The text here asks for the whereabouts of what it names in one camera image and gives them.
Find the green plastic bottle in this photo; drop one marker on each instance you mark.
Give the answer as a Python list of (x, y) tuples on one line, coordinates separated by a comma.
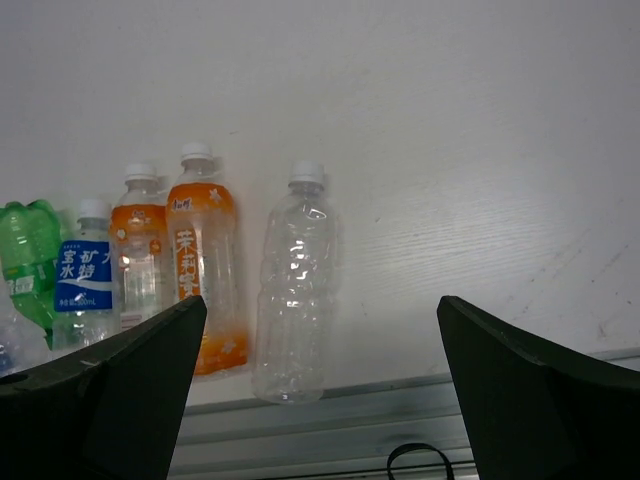
[(30, 242)]

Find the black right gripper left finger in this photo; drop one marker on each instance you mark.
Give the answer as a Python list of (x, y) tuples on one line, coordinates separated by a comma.
[(111, 410)]

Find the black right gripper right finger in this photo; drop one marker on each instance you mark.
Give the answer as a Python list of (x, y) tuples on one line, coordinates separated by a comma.
[(534, 409)]

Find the short orange label bottle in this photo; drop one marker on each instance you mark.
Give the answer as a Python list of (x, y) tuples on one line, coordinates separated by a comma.
[(142, 258)]

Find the tall orange label bottle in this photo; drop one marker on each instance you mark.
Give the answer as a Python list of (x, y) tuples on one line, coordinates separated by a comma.
[(201, 218)]

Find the clear unlabelled plastic bottle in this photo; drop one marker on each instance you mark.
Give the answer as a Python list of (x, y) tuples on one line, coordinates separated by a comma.
[(295, 302)]

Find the blue label water bottle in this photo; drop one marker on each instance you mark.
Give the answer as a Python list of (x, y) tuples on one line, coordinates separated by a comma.
[(84, 288)]

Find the aluminium table rail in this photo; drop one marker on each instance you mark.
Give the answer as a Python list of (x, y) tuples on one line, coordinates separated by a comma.
[(369, 409)]

